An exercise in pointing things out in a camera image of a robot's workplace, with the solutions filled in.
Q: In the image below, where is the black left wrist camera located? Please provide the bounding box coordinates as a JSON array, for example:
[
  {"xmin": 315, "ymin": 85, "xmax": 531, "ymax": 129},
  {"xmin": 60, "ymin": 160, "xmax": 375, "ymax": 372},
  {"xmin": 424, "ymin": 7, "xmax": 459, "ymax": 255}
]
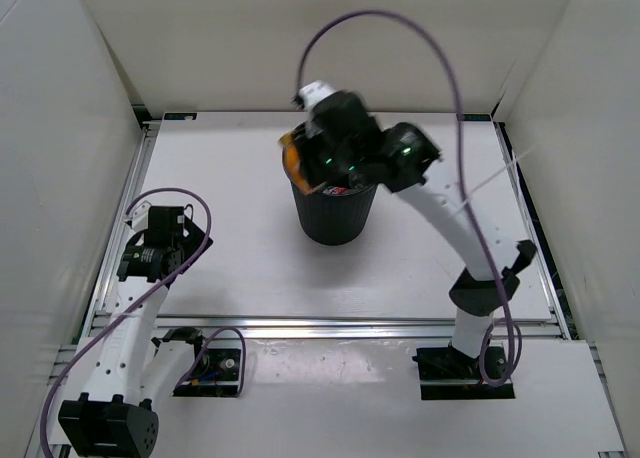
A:
[{"xmin": 143, "ymin": 206, "xmax": 185, "ymax": 248}]

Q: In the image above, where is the orange juice bottle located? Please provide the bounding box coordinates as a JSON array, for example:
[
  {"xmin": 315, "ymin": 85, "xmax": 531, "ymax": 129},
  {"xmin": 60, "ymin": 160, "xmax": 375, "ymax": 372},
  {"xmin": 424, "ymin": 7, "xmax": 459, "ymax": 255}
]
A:
[{"xmin": 279, "ymin": 132, "xmax": 313, "ymax": 195}]

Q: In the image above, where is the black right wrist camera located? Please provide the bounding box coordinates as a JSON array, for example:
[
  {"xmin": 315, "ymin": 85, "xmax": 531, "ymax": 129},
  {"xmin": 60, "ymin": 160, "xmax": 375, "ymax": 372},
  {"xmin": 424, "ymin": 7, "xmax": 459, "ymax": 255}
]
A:
[{"xmin": 312, "ymin": 90, "xmax": 369, "ymax": 138}]

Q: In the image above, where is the aluminium table edge rail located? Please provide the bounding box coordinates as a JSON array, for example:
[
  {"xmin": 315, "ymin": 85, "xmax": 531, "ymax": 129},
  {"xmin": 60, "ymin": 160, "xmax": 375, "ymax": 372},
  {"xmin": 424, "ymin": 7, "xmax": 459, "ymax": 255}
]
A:
[{"xmin": 82, "ymin": 315, "xmax": 566, "ymax": 340}]

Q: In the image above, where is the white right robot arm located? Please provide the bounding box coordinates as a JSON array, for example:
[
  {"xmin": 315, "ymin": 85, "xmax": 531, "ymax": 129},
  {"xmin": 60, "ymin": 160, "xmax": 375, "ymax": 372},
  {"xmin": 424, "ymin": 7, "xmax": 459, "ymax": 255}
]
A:
[{"xmin": 280, "ymin": 112, "xmax": 537, "ymax": 378}]

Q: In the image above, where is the black ribbed waste bin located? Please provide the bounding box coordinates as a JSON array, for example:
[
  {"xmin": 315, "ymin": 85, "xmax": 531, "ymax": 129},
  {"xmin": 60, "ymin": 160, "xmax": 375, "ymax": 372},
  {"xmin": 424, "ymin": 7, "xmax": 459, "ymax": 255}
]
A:
[{"xmin": 287, "ymin": 122, "xmax": 381, "ymax": 247}]

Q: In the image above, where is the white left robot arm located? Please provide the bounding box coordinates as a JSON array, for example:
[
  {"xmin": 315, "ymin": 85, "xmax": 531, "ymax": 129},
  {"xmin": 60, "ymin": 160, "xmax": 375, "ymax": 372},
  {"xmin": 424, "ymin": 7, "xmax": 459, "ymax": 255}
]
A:
[{"xmin": 58, "ymin": 206, "xmax": 213, "ymax": 457}]

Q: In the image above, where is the red label plastic bottle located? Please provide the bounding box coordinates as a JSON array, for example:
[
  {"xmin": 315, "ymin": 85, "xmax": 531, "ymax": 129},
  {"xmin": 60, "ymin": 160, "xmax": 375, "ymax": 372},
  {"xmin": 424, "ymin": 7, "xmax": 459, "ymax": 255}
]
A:
[{"xmin": 322, "ymin": 186, "xmax": 352, "ymax": 196}]

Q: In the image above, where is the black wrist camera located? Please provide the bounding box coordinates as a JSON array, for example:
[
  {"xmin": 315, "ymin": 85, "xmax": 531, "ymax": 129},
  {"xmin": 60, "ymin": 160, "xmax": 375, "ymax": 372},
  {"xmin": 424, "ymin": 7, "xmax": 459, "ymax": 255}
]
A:
[
  {"xmin": 312, "ymin": 90, "xmax": 369, "ymax": 138},
  {"xmin": 143, "ymin": 206, "xmax": 185, "ymax": 248}
]

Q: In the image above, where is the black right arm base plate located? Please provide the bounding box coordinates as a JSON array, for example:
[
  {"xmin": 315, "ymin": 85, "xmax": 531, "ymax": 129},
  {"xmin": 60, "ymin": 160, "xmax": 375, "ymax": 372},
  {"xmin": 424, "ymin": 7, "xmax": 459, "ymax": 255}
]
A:
[{"xmin": 412, "ymin": 346, "xmax": 515, "ymax": 401}]

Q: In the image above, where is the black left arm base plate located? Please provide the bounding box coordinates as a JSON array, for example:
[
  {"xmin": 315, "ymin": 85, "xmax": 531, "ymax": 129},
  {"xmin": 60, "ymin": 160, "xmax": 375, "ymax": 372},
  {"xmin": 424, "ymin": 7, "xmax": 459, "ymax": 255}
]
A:
[{"xmin": 173, "ymin": 348, "xmax": 243, "ymax": 398}]

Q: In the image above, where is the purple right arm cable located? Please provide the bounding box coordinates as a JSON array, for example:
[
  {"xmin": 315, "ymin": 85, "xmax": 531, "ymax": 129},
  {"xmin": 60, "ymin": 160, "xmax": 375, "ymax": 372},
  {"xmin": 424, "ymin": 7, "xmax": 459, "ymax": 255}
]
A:
[{"xmin": 292, "ymin": 10, "xmax": 524, "ymax": 388}]

